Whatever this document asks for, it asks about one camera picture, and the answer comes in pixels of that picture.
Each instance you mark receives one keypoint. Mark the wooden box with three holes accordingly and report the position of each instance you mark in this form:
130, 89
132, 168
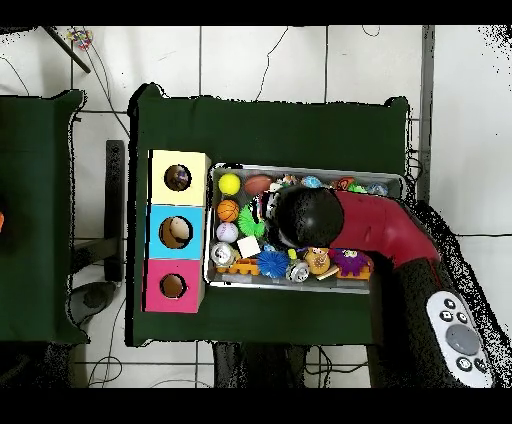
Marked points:
160, 240

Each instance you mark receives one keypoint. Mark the brown football toy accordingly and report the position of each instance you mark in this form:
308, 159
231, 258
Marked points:
258, 184

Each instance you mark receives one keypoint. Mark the crushed silver can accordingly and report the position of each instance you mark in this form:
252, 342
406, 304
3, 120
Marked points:
298, 271

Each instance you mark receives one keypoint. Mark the yellow foam ball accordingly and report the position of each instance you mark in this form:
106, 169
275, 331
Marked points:
229, 184

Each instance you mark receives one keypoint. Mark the green spiky ball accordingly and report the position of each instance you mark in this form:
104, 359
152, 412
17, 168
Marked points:
251, 222

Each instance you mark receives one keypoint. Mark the black rod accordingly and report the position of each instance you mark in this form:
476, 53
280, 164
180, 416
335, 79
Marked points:
66, 48

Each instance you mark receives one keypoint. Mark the orange plastic toy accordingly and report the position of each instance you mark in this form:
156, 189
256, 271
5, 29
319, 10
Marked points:
1, 222

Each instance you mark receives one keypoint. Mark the small multicoloured toy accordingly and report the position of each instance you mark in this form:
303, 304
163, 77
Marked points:
80, 38

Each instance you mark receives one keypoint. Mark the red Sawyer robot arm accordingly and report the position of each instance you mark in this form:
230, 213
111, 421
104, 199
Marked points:
380, 228

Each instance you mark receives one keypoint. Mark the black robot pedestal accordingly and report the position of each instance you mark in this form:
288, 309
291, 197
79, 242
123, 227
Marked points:
256, 366

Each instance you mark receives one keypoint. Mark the dark green table cloth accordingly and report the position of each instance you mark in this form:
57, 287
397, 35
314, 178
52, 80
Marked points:
36, 180
280, 132

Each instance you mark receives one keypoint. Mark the orange basketball toy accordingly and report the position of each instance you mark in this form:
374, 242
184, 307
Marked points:
228, 210

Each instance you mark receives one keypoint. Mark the purple spiky monster toy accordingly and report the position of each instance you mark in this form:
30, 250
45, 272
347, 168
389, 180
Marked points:
350, 260

